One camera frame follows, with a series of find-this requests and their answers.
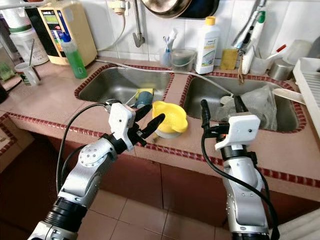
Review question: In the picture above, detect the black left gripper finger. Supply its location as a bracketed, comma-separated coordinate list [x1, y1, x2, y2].
[134, 103, 153, 124]
[140, 113, 166, 141]

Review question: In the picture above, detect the teal plastic cup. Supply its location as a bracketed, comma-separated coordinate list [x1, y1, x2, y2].
[136, 90, 154, 108]

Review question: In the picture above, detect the yellow plastic jug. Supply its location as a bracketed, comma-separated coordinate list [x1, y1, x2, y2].
[151, 100, 189, 135]

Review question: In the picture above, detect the steel sink basin with bag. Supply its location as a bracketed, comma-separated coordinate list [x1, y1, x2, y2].
[182, 75, 303, 132]

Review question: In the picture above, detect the crumpled clear plastic bag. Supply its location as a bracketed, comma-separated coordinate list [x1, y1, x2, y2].
[222, 84, 278, 131]

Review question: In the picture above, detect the yellow green scrub sponge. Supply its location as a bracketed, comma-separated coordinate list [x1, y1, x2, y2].
[132, 88, 153, 99]

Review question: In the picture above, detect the stainless steel sink basin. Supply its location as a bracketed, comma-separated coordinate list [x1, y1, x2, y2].
[76, 66, 173, 106]

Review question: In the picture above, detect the yellow sponge block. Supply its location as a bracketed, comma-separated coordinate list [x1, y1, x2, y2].
[220, 47, 239, 71]

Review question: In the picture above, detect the white faucet filter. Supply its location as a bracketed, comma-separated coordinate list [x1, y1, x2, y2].
[241, 11, 266, 76]

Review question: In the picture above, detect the stainless steel cup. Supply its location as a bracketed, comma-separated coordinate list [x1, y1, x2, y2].
[267, 59, 295, 82]

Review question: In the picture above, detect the green scouring pad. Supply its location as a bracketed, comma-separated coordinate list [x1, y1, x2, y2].
[173, 59, 194, 71]

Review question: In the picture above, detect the translucent plastic mug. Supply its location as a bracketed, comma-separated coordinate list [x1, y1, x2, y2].
[159, 47, 173, 68]

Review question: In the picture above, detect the white bottle yellow cap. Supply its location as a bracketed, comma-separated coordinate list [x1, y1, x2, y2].
[195, 16, 222, 75]

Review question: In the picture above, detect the red tipped white utensil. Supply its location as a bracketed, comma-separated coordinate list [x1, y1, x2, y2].
[265, 44, 288, 63]

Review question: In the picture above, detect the clear plastic container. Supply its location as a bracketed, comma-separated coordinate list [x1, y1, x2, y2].
[0, 45, 17, 81]

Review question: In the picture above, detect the blue toothbrush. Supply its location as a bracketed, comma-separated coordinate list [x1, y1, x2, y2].
[162, 35, 172, 53]

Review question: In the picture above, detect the chrome faucet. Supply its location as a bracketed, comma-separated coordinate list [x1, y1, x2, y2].
[231, 0, 267, 53]

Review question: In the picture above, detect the grey metal hanging spout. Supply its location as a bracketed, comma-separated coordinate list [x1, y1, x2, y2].
[132, 0, 146, 48]

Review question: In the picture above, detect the clear plastic tub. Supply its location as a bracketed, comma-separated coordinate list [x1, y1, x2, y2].
[282, 39, 313, 66]

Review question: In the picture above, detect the white toothpaste tube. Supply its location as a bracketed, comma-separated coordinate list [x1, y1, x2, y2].
[167, 27, 179, 48]

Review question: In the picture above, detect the white printed mug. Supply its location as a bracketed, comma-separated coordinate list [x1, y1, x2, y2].
[15, 61, 40, 87]

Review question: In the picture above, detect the green liquid bottle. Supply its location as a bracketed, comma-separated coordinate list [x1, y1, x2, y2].
[61, 32, 88, 80]

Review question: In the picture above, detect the beige water ionizer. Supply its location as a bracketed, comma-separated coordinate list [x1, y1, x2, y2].
[25, 2, 98, 67]

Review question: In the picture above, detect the metal spoon in mug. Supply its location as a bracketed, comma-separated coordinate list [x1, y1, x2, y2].
[28, 39, 37, 66]

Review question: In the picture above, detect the black frying pan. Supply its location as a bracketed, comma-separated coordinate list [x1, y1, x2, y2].
[175, 0, 221, 20]

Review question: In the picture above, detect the steel wok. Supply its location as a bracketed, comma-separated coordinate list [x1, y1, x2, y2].
[141, 0, 186, 19]

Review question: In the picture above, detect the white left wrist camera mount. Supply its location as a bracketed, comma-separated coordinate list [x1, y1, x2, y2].
[109, 102, 137, 151]

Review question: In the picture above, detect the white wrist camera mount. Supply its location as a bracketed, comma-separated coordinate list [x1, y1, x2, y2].
[109, 102, 137, 151]
[215, 112, 261, 151]

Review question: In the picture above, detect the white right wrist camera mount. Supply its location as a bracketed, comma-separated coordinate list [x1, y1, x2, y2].
[215, 112, 261, 151]

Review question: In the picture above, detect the brown string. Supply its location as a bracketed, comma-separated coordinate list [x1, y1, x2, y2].
[237, 50, 246, 83]

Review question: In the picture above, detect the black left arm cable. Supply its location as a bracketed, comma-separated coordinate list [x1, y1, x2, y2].
[56, 101, 121, 196]

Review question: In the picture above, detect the curved white hose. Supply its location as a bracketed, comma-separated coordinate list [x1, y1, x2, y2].
[97, 12, 128, 53]

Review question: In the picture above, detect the white canister green ring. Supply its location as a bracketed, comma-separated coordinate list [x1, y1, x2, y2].
[2, 0, 49, 65]

